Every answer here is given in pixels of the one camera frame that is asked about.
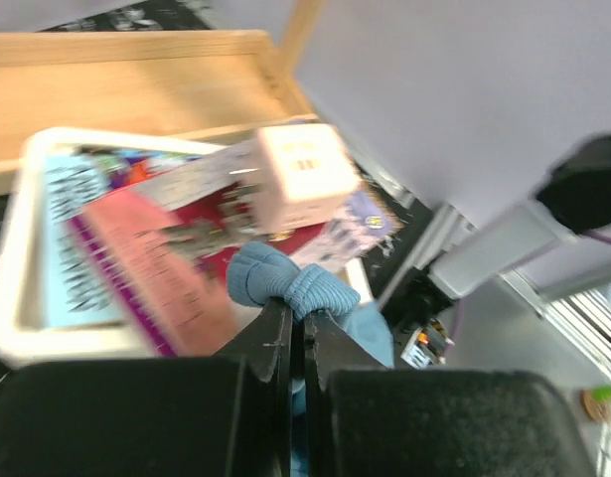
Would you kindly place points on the books stack in bin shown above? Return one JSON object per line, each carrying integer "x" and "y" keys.
{"x": 149, "y": 235}

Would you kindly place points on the white square storage bin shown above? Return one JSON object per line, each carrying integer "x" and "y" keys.
{"x": 31, "y": 330}

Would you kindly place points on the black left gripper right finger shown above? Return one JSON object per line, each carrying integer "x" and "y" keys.
{"x": 471, "y": 423}

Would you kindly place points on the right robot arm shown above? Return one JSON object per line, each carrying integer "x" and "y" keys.
{"x": 445, "y": 266}

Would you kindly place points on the teal tank top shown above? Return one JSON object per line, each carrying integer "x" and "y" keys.
{"x": 301, "y": 400}

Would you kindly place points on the wooden clothes rack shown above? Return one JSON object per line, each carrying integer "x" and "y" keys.
{"x": 187, "y": 84}

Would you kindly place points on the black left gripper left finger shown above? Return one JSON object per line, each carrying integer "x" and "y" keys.
{"x": 228, "y": 414}

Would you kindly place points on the white cube power adapter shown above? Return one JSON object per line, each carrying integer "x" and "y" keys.
{"x": 298, "y": 176}

